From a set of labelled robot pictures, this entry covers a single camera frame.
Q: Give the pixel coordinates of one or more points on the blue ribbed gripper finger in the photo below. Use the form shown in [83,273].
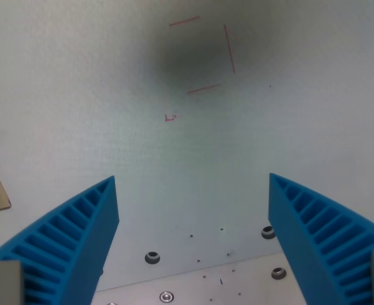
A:
[69,235]
[317,235]

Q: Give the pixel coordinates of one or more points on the silver round-head screw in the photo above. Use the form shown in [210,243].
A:
[166,296]

